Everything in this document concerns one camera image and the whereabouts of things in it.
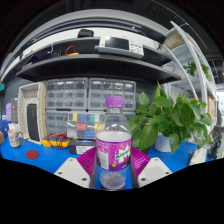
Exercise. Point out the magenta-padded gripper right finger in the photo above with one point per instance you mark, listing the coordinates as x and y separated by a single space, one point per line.
153 170

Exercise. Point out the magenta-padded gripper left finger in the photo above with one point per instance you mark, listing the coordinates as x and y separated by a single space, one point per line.
75 170

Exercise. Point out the clear bottle with purple cap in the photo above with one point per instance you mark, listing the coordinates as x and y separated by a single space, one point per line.
113 150

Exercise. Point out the black box with white label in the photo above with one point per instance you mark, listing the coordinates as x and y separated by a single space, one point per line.
81 146

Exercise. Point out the yellow multimeter with red leads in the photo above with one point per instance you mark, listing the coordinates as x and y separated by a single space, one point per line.
55 142

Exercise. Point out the clear organizer with coloured parts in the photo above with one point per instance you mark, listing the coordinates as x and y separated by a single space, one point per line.
81 126

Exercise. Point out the white power adapter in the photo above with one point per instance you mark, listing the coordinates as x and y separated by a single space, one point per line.
198 156

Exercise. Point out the green potted plant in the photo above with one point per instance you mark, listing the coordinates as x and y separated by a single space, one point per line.
166 116

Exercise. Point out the black stand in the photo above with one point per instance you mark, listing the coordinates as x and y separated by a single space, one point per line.
214 146

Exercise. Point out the brown cardboard box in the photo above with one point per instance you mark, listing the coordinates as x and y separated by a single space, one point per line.
1 137

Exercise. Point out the blue box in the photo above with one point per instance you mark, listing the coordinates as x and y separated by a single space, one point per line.
3 128

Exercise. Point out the dark grey flat box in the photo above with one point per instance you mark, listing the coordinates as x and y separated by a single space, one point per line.
14 110

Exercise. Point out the purple pouch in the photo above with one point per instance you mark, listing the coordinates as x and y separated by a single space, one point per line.
8 111

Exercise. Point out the white shelf unit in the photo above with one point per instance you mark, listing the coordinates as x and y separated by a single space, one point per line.
200 80

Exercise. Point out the black shelf unit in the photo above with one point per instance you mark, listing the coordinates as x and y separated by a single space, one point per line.
100 68

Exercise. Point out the teal object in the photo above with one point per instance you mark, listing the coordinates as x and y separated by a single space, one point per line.
2 87

